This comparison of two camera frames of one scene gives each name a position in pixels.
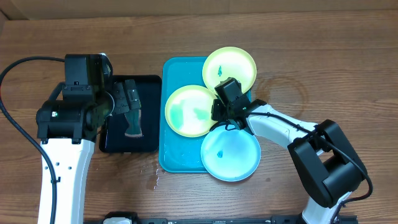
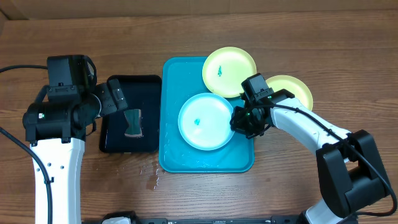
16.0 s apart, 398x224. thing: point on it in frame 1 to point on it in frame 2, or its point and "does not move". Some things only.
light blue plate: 231,155 to 204,122
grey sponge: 134,129 does not move
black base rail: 339,218 does not move
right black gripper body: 222,112 to 248,123
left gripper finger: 133,94 to 117,94
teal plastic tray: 179,154 does not move
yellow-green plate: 188,111 to 293,85
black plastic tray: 112,138 does not move
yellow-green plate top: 226,62 does not move
